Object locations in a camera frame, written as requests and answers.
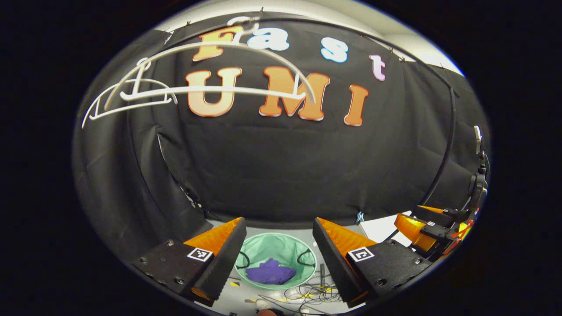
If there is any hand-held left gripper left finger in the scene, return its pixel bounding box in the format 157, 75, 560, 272
131, 216, 247, 308

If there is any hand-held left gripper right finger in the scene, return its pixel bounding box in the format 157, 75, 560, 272
313, 217, 435, 309

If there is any purple corduroy jacket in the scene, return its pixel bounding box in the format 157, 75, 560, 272
245, 258, 297, 285

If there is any green laundry hamper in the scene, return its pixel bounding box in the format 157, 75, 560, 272
234, 233, 317, 290

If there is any black clothes rack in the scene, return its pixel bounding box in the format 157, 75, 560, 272
125, 15, 459, 215

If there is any white hanger with label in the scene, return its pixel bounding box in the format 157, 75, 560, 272
104, 16, 317, 111

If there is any plain white hanger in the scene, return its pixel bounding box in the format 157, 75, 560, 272
82, 59, 178, 129

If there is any white floor sheet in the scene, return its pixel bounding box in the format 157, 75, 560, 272
360, 211, 415, 246

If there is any black backdrop cloth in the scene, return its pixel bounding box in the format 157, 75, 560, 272
72, 11, 490, 264

